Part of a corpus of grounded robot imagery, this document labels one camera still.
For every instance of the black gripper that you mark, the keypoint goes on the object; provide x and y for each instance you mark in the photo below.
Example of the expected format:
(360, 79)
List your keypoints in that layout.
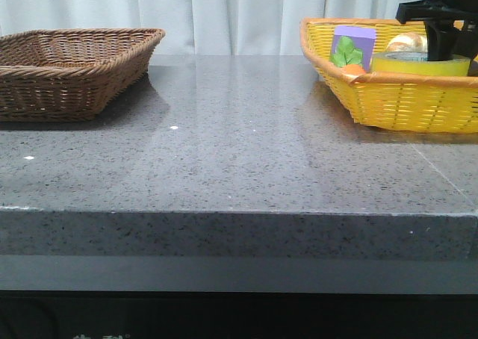
(439, 17)

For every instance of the yellow packing tape roll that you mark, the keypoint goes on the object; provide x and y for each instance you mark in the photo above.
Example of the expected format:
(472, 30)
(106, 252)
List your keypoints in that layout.
(417, 63)

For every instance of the toy croissant bread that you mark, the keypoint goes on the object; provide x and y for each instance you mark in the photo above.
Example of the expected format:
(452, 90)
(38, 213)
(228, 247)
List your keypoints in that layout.
(408, 42)

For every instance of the dark brown toy pastry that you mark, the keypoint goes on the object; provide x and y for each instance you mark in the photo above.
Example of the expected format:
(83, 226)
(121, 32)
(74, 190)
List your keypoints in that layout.
(473, 69)

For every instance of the yellow woven basket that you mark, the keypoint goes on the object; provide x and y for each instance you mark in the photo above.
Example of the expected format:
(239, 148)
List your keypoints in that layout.
(393, 101)

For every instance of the purple box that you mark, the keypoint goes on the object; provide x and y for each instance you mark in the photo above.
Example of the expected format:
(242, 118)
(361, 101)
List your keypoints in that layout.
(364, 38)

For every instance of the toy carrot with green leaves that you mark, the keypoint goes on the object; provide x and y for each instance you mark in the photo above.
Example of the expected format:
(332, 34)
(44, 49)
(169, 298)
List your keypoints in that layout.
(348, 57)

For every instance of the white curtain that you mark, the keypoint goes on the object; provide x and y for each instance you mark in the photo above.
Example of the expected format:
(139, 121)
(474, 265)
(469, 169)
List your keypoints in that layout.
(195, 27)

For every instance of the brown wicker basket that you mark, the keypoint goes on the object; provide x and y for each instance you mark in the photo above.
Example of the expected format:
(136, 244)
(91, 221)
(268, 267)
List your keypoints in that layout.
(70, 75)

